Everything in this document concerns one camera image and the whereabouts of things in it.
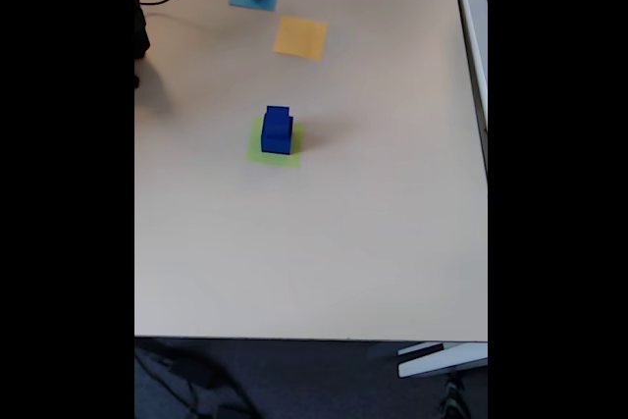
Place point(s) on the medium blue cube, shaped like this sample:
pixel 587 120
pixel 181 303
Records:
pixel 277 120

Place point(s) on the large blue cube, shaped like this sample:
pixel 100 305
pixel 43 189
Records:
pixel 276 144

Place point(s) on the orange paper square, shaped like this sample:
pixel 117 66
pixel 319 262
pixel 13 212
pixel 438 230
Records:
pixel 300 38

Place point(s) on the green paper square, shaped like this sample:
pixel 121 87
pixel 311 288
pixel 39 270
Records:
pixel 275 160

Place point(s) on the white adjacent table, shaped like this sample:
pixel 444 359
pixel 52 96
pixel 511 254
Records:
pixel 473 31

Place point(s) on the white table foot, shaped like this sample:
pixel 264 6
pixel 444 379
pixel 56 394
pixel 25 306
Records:
pixel 441 362

